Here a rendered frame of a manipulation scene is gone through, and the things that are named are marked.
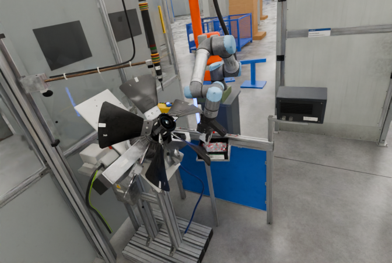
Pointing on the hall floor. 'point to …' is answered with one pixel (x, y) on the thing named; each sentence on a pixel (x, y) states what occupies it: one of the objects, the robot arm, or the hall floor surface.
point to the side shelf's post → (132, 216)
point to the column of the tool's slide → (55, 159)
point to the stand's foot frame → (161, 251)
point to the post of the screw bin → (212, 194)
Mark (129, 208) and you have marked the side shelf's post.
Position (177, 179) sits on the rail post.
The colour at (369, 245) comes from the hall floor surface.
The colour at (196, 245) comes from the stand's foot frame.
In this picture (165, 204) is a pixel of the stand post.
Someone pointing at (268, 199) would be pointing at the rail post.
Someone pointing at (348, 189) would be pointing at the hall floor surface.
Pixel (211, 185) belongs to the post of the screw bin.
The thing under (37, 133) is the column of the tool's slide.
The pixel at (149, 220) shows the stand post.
